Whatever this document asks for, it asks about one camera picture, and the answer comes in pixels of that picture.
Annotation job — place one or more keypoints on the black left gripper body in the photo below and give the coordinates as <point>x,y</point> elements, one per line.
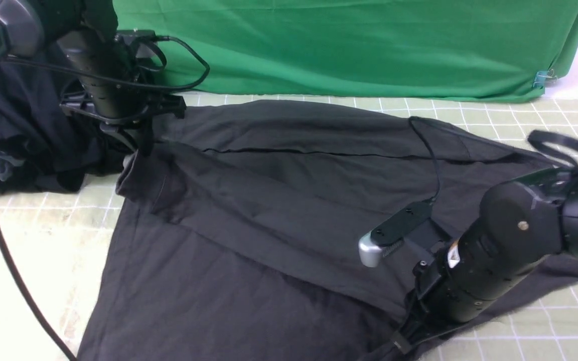
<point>126,116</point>

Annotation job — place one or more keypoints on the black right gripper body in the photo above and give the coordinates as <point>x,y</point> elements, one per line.
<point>436,308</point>

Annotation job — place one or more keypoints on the gray long sleeve shirt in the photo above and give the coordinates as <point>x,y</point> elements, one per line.
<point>237,237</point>

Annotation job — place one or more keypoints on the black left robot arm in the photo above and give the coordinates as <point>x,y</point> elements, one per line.
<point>116,86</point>

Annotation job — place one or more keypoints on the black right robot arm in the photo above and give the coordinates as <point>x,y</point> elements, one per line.
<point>521,222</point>

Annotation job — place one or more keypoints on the black clothes pile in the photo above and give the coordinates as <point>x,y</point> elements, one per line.
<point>42,149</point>

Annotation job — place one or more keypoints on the light green grid tablecloth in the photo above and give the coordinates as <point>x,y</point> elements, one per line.
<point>59,243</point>

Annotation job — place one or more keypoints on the teal binder clip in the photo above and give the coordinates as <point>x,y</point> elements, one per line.
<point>544,79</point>

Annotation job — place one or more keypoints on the green backdrop cloth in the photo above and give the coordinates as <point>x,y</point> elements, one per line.
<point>448,50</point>

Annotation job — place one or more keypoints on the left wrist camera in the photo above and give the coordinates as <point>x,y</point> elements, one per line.
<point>142,45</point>

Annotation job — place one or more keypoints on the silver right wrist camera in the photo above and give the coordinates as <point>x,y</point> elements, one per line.
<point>389,235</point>

